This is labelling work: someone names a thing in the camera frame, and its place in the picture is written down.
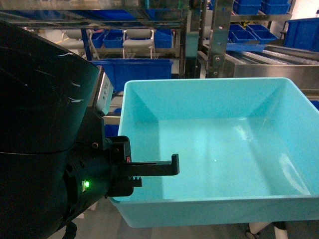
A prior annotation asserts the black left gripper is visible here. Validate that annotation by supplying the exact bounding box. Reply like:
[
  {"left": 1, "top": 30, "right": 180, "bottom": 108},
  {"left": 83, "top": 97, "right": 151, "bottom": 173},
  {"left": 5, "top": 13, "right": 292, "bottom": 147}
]
[{"left": 63, "top": 107, "right": 180, "bottom": 224}]

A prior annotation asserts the teal plastic tray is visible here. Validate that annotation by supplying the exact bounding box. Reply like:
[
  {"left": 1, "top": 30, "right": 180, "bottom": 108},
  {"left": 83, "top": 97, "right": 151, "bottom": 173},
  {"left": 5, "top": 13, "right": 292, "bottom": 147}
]
[{"left": 110, "top": 78, "right": 319, "bottom": 228}]

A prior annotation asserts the blue bin behind tray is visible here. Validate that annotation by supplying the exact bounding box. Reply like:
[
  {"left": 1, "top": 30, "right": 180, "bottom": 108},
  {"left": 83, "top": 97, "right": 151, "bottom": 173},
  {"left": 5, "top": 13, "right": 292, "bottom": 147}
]
[{"left": 92, "top": 59, "right": 173, "bottom": 92}]

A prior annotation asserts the white stool middle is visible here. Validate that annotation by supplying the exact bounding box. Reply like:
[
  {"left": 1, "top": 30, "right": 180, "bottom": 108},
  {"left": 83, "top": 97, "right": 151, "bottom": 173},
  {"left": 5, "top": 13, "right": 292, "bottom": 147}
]
[{"left": 122, "top": 28, "right": 156, "bottom": 59}]

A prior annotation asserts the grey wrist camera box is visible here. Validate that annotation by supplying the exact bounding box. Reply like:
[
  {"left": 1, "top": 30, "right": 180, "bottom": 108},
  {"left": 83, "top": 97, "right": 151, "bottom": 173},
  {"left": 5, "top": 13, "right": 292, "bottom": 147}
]
[{"left": 93, "top": 65, "right": 114, "bottom": 117}]

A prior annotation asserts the steel shelf upright post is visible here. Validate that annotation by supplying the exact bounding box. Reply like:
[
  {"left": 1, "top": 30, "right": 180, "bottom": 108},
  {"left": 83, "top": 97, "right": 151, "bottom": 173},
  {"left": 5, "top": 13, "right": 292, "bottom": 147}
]
[{"left": 206, "top": 0, "right": 233, "bottom": 78}]

